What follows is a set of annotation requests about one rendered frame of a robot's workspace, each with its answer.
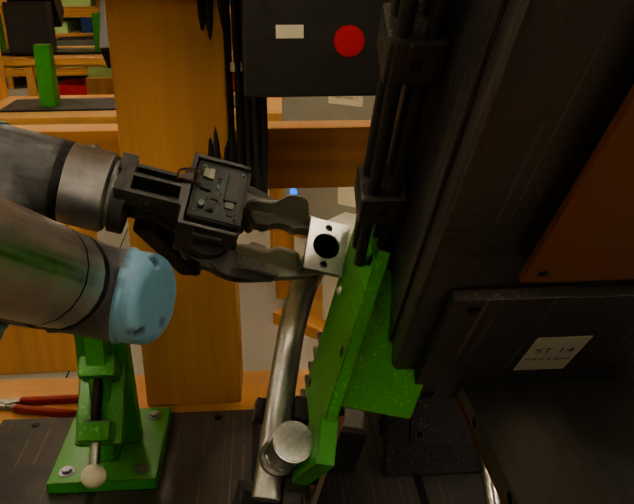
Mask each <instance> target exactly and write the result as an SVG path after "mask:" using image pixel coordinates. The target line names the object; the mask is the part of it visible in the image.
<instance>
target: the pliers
mask: <svg viewBox="0 0 634 504"><path fill-rule="evenodd" d="M69 403H78V394H74V395H52V396H29V397H21V398H16V399H12V398H9V399H0V410H6V411H13V412H15V413H22V414H32V415H41V416H51V417H74V416H75V414H76V410H74V409H64V408H54V407H44V406H35V405H47V404H69Z"/></svg>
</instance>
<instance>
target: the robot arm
mask: <svg viewBox="0 0 634 504"><path fill-rule="evenodd" d="M209 161H211V162H215V163H218V164H215V163H211V162H209ZM219 164H222V165H219ZM223 165H226V166H223ZM227 166H230V167H227ZM231 167H234V168H231ZM235 168H238V169H235ZM250 170H251V167H249V166H245V165H241V164H238V163H234V162H230V161H226V160H222V159H218V158H214V157H211V156H207V155H203V154H199V153H195V155H194V159H193V162H192V166H191V167H190V168H180V169H179V170H178V173H175V172H171V171H167V170H163V169H159V168H155V167H151V166H147V165H144V164H140V163H139V155H135V154H131V153H127V152H124V153H123V156H122V160H121V157H120V155H119V154H118V153H116V152H112V151H108V150H104V149H101V147H100V146H99V145H97V144H93V145H91V146H89V145H85V144H81V143H77V142H74V141H70V140H67V139H63V138H59V137H55V136H51V135H47V134H43V133H39V132H35V131H31V130H27V129H23V128H20V127H16V126H12V125H10V124H9V123H7V122H4V121H0V340H1V339H2V337H3V334H4V331H5V329H7V328H8V327H9V324H10V325H16V326H23V327H29V328H35V329H43V330H50V331H56V332H61V333H67V334H72V335H78V336H83V337H89V338H94V339H100V340H105V341H110V342H111V343H112V344H119V343H128V344H137V345H145V344H149V343H151V342H153V341H155V340H156V339H157V338H158V337H160V336H161V334H162V333H163V332H164V330H165V329H166V327H167V326H168V324H169V322H170V319H171V317H172V314H173V310H174V305H175V301H176V279H175V275H174V271H173V269H172V267H173V268H174V269H175V270H176V271H177V272H178V273H180V274H181V275H193V276H198V275H200V273H201V270H205V271H209V272H211V273H212V274H214V275H216V276H218V277H220V278H222V279H224V280H228V281H232V282H238V283H252V282H272V281H286V280H297V279H305V278H310V277H314V276H318V275H321V274H319V273H314V272H309V271H305V270H302V269H301V268H302V261H303V260H300V257H299V253H298V252H296V251H294V250H292V249H290V248H286V247H281V246H277V247H273V248H269V249H267V248H266V247H265V246H264V245H262V244H259V243H256V242H251V243H249V244H238V245H237V239H238V236H239V233H240V229H241V223H242V220H243V217H244V215H243V214H245V216H246V218H247V219H248V221H249V223H250V225H251V226H252V228H253V229H254V230H259V231H268V230H271V229H280V230H283V231H285V232H287V233H288V234H290V235H293V234H301V235H304V236H306V237H307V230H308V224H309V219H310V218H311V217H314V216H312V215H310V214H309V204H308V200H307V199H306V198H305V197H304V196H301V195H296V194H290V195H287V196H285V197H283V198H281V199H279V200H273V199H272V198H270V197H269V196H268V195H266V194H265V193H264V192H262V191H261V190H259V189H257V188H255V187H252V186H250V182H251V174H250ZM180 171H185V175H183V174H179V172H180ZM128 217H129V218H133V219H135V222H134V226H133V231H134V232H135V233H136V234H137V235H138V236H139V237H140V238H142V239H143V240H144V241H145V242H146V243H147V244H148V245H149V246H150V247H151V248H152V249H153V250H155V251H156V252H157V253H158V254H156V253H151V252H145V251H140V250H139V249H138V248H135V247H131V248H130V249H125V248H119V247H114V246H110V245H107V244H105V243H103V242H101V241H99V240H96V239H94V238H92V237H90V236H87V235H85V234H82V233H80V232H78V231H76V230H73V229H71V228H69V227H67V226H65V225H63V224H66V225H71V226H75V227H79V228H83V229H88V230H92V231H96V232H99V231H101V230H103V229H104V227H105V229H106V231H108V232H113V233H117V234H121V233H122V231H123V229H124V226H125V224H126V221H127V218H128ZM314 218H316V217H314ZM60 223H62V224H60ZM236 250H237V251H236ZM171 266H172V267H171Z"/></svg>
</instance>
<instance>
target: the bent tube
mask: <svg viewBox="0 0 634 504"><path fill-rule="evenodd" d="M326 227H328V228H330V229H331V232H329V231H327V230H326V229H325V228H326ZM348 232H349V225H345V224H340V223H336V222H332V221H327V220H323V219H319V218H314V217H311V218H310V219H309V224H308V230H307V237H306V243H305V249H304V255H303V257H302V259H301V260H303V261H302V268H301V269H302V270H305V271H309V272H314V273H319V274H321V275H318V276H314V277H310V278H305V279H297V280H291V283H290V286H289V290H288V293H287V296H286V300H285V304H284V307H283V311H282V316H281V320H280V324H279V329H278V334H277V338H276V344H275V349H274V355H273V361H272V368H271V374H270V380H269V387H268V393H267V399H266V406H265V412H264V418H263V425H262V431H261V437H260V444H259V450H258V456H257V463H256V469H255V476H254V482H253V488H252V495H251V498H252V499H254V500H257V501H262V502H269V503H279V502H280V500H281V493H282V486H283V479H284V477H273V476H270V475H269V474H267V473H266V472H265V471H264V470H263V469H262V467H261V465H260V461H259V454H260V450H261V448H262V446H263V445H264V444H265V443H266V441H268V440H269V439H271V438H272V437H273V434H274V432H275V430H276V429H277V428H278V427H279V426H280V425H281V424H283V423H285V422H287V421H292V414H293V406H294V399H295V392H296V385H297V377H298V370H299V363H300V356H301V350H302V344H303V339H304V334H305V330H306V325H307V321H308V317H309V313H310V310H311V306H312V303H313V300H314V297H315V294H316V291H317V289H318V286H319V284H320V282H321V280H322V279H323V277H324V276H325V275H328V276H332V277H337V278H341V277H342V275H343V269H344V261H345V254H346V247H347V239H348ZM320 264H321V265H326V268H322V267H321V266H320Z"/></svg>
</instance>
